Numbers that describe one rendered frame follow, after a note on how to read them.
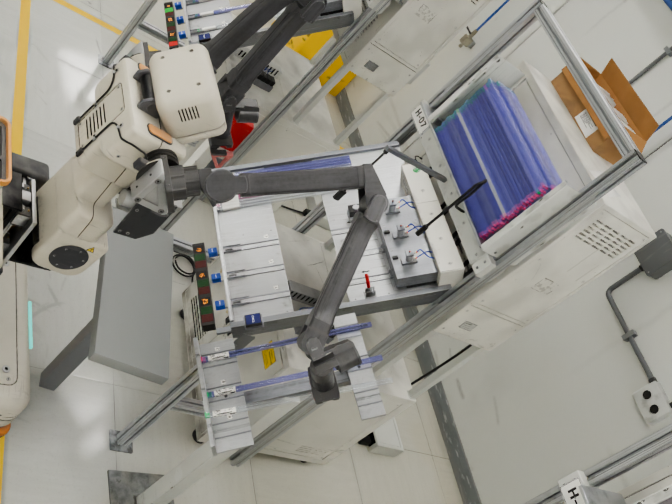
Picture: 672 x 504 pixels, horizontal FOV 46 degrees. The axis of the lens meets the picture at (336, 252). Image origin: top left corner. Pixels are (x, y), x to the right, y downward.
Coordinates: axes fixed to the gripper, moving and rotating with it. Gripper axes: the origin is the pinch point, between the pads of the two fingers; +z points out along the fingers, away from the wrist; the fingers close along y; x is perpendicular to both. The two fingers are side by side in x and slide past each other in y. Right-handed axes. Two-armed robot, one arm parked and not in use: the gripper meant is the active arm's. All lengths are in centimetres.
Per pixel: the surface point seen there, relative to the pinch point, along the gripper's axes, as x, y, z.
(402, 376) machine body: -35, 37, 93
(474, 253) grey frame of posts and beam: -56, 38, 11
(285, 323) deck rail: 6.0, 35.3, 22.8
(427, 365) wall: -67, 88, 213
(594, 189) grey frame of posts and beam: -87, 35, -16
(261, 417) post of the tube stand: 18.9, 6.9, 23.0
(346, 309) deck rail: -13.6, 35.0, 22.1
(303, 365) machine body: 3, 34, 54
